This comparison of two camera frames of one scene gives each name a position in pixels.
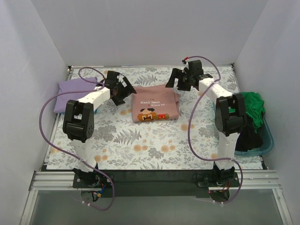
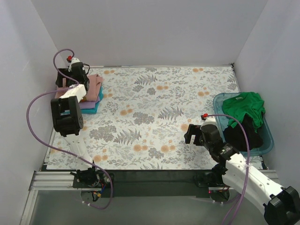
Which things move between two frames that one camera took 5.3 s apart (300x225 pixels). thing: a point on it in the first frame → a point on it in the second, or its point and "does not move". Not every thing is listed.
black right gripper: x=183 y=78 → x=195 y=135
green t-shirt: x=254 y=108 does not move
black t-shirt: x=248 y=139 does not move
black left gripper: x=120 y=90 → x=62 y=76
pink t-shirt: x=154 y=102 → x=93 y=93
